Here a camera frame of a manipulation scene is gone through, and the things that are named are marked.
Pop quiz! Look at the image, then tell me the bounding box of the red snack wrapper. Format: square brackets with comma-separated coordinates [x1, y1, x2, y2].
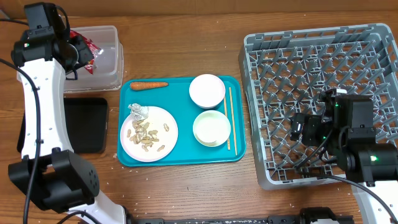
[70, 30, 103, 75]

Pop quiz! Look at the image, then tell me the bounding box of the white tissue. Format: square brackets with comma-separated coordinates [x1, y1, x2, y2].
[127, 103, 149, 121]

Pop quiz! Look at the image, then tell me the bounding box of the wooden chopstick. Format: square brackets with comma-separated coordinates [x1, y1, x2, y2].
[229, 87, 238, 156]
[223, 96, 231, 151]

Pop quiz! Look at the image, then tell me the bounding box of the white bowl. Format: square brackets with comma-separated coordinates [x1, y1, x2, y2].
[193, 110, 226, 147]

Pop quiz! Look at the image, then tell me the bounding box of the pink bowl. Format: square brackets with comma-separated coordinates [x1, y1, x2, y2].
[189, 74, 226, 109]

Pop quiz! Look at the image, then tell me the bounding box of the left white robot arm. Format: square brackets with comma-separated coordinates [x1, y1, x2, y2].
[8, 2, 133, 223]

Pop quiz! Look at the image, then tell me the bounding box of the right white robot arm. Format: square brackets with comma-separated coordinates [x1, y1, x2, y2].
[290, 88, 397, 223]

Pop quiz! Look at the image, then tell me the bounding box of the grey dishwasher rack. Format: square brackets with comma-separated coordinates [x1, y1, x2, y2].
[239, 24, 397, 190]

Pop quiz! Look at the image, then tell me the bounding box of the clear plastic bin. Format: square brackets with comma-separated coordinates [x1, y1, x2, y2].
[64, 26, 124, 93]

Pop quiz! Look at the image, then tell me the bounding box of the orange carrot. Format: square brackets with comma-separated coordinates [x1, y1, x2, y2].
[130, 82, 169, 91]

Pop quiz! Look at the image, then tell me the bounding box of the peanut shells pile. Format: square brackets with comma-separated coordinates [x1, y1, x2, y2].
[122, 119, 171, 152]

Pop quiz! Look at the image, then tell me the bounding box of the white round plate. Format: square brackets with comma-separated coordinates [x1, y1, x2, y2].
[119, 106, 178, 162]

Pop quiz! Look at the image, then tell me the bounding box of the teal serving tray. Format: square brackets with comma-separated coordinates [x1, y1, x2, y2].
[117, 76, 246, 167]

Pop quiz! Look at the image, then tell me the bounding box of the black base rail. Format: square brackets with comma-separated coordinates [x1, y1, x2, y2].
[133, 207, 354, 224]

